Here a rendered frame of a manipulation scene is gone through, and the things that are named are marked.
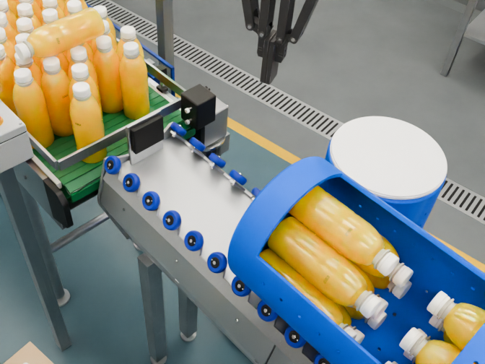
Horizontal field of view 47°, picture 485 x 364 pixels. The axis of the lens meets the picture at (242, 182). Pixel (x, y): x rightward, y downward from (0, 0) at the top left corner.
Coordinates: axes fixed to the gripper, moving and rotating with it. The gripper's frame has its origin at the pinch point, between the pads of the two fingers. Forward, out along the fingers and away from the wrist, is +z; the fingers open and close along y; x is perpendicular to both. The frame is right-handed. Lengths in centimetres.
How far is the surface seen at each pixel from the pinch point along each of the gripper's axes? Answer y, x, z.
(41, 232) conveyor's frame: -77, 18, 106
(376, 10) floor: -26, 297, 150
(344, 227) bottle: 16.6, 0.7, 29.1
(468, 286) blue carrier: 40, 6, 39
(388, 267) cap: 25.6, -2.6, 30.9
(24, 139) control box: -56, 4, 43
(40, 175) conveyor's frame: -59, 8, 60
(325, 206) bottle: 12.2, 3.4, 28.7
